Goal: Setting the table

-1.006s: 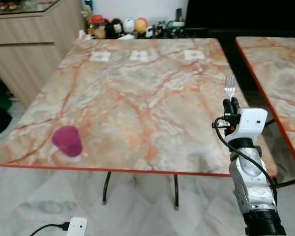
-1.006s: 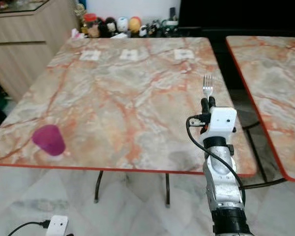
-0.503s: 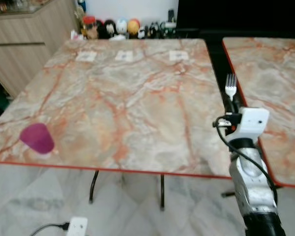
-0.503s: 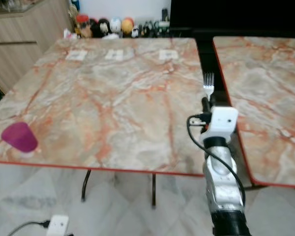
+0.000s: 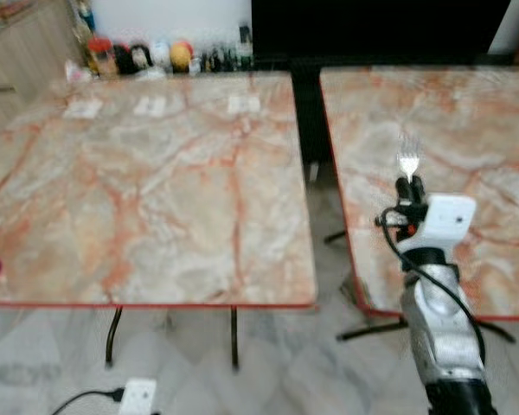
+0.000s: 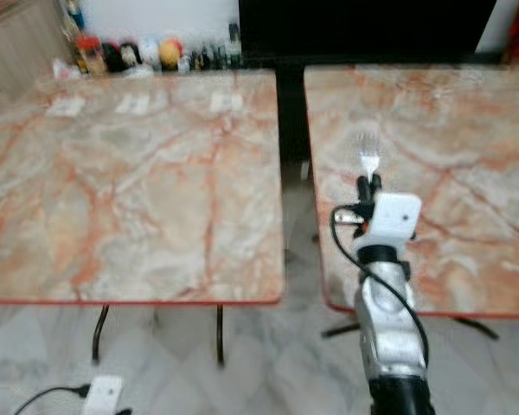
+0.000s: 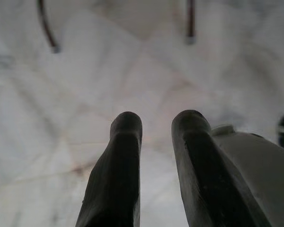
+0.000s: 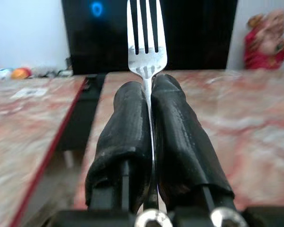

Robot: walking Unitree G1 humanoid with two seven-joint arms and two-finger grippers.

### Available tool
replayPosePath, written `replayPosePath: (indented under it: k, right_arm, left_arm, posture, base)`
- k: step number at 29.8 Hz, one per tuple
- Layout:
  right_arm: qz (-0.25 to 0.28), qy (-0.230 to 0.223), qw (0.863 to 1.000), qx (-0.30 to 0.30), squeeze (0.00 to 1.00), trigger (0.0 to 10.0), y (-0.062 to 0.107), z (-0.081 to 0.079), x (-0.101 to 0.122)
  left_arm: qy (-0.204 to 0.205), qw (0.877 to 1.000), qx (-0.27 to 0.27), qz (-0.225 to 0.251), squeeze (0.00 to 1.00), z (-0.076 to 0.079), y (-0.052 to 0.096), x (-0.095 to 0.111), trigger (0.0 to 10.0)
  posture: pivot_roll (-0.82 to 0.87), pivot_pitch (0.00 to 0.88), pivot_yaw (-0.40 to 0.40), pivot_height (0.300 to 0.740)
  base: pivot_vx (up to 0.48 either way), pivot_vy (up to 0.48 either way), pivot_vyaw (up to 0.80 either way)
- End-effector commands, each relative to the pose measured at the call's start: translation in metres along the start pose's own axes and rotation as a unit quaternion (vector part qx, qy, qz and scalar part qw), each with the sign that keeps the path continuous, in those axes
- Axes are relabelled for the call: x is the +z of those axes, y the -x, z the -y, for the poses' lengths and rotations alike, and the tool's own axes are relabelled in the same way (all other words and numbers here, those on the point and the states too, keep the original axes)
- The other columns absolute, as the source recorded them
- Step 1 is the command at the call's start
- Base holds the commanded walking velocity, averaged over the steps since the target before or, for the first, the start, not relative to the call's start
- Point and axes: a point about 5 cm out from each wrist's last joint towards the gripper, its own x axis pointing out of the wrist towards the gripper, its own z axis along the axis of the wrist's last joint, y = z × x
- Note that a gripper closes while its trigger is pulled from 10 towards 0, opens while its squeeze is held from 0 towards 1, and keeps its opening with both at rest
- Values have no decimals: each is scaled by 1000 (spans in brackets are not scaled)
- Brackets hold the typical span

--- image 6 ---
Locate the silver metal fork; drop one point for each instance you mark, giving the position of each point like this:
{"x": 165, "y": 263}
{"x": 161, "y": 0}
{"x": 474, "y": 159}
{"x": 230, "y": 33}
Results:
{"x": 369, "y": 161}

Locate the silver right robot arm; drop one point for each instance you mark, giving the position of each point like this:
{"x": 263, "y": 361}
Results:
{"x": 389, "y": 333}

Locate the marble pattern table red rim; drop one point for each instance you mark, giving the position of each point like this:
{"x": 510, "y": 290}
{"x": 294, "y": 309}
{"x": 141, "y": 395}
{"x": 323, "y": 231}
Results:
{"x": 458, "y": 138}
{"x": 121, "y": 186}

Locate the black television stand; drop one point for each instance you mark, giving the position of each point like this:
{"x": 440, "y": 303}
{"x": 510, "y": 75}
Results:
{"x": 292, "y": 104}

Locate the black television screen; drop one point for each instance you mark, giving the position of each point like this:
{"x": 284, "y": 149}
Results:
{"x": 363, "y": 24}

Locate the tall dark bottle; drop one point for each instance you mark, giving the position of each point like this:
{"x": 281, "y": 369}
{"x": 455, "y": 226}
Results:
{"x": 233, "y": 43}

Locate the light wooden cabinet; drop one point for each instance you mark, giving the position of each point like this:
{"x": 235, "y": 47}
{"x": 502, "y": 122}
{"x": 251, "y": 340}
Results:
{"x": 22, "y": 43}

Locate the white plastic bag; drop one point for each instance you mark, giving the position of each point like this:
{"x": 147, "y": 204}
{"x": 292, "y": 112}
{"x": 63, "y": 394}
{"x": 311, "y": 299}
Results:
{"x": 66, "y": 70}

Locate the yellow round container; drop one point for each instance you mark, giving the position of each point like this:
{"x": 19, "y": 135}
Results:
{"x": 170, "y": 54}

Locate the white jar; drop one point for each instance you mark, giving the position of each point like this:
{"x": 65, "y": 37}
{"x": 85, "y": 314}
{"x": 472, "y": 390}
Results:
{"x": 150, "y": 53}

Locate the red lid jar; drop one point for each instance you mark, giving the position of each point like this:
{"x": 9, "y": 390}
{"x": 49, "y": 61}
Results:
{"x": 91, "y": 54}

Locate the blue bottle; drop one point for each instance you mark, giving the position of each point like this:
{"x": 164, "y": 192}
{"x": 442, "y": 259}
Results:
{"x": 74, "y": 13}

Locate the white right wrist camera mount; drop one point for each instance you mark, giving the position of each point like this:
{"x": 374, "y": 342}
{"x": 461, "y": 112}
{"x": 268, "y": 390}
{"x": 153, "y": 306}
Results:
{"x": 391, "y": 220}

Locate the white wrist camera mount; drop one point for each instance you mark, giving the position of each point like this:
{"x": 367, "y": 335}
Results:
{"x": 103, "y": 394}
{"x": 391, "y": 220}

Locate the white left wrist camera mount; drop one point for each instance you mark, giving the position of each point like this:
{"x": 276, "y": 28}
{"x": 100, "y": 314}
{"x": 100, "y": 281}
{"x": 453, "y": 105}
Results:
{"x": 103, "y": 394}

